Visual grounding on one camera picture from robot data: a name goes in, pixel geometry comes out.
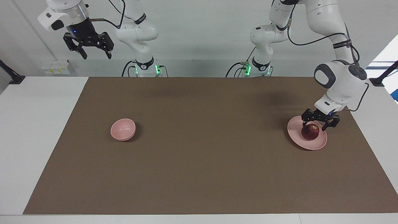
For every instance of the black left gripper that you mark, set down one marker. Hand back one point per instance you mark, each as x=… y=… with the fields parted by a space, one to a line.
x=321 y=115

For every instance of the black clamp mount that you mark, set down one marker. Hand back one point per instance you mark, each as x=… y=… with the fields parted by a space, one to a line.
x=381 y=79
x=14 y=77

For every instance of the dark red apple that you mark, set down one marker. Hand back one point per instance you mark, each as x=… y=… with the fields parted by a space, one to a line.
x=310 y=133

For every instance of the pink plate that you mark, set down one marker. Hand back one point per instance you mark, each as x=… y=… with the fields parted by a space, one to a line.
x=295 y=133

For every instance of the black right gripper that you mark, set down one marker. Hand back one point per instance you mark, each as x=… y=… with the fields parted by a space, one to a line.
x=80 y=29

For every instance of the pink bowl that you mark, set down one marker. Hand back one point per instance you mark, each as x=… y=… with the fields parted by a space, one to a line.
x=122 y=129

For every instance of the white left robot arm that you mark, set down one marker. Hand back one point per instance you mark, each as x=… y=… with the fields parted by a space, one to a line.
x=342 y=81

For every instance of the brown table mat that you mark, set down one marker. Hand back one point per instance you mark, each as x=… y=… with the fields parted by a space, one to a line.
x=199 y=161

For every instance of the blue object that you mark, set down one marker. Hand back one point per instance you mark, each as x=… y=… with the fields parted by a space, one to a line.
x=395 y=95

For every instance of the white wall socket strip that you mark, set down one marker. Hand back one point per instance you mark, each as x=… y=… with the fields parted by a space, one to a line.
x=56 y=67

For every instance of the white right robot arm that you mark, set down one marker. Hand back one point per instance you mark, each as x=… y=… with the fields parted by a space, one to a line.
x=136 y=34

